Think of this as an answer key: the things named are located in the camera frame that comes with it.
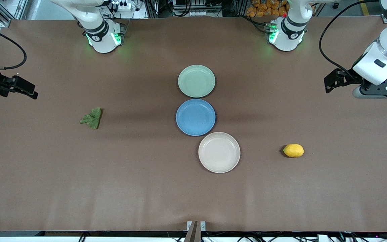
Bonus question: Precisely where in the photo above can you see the green lettuce leaf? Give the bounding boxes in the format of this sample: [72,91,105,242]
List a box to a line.
[79,107,102,130]

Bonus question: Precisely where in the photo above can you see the yellow lemon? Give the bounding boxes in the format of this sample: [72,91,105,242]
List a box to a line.
[283,144,305,158]

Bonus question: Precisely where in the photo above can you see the orange snack bags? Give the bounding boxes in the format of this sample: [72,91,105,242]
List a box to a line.
[246,0,290,18]

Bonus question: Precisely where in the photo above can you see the white power strip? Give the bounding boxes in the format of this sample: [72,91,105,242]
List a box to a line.
[111,0,133,11]

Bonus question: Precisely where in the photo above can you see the beige plate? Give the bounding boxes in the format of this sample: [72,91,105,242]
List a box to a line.
[198,132,241,174]

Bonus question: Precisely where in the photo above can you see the light green plate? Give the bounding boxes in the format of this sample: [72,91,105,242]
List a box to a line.
[178,65,216,98]

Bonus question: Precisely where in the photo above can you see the blue plate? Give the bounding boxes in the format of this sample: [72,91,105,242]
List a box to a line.
[176,98,216,136]

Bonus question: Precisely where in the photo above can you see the black equipment rack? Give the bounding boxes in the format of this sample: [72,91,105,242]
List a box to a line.
[146,0,248,18]

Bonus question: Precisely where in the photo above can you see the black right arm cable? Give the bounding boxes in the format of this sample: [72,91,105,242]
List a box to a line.
[0,22,27,70]

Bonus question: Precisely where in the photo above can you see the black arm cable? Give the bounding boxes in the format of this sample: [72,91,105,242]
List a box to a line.
[319,0,380,79]
[0,22,27,70]

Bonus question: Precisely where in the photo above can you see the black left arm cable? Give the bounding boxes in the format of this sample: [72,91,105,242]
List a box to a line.
[319,0,380,79]

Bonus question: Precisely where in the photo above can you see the aluminium frame profile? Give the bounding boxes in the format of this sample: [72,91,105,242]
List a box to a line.
[0,0,29,28]

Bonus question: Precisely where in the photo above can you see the table edge clamp bracket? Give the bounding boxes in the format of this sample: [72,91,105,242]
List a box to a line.
[184,220,207,242]

